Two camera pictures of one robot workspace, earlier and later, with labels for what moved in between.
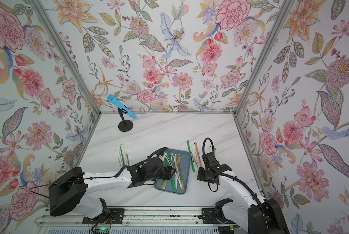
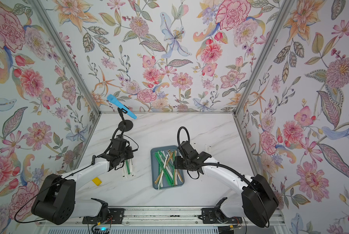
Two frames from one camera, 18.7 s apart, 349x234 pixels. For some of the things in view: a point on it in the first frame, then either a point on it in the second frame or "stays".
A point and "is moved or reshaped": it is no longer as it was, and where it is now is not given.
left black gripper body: x=162 y=173 → x=127 y=154
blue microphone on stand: x=121 y=106 stays
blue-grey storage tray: x=180 y=160 is moved or reshaped
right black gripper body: x=203 y=173 → x=182 y=164
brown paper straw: x=162 y=187 → x=163 y=168
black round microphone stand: x=126 y=125 stays
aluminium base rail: x=145 y=216 stays
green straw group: x=169 y=157 is moved or reshaped
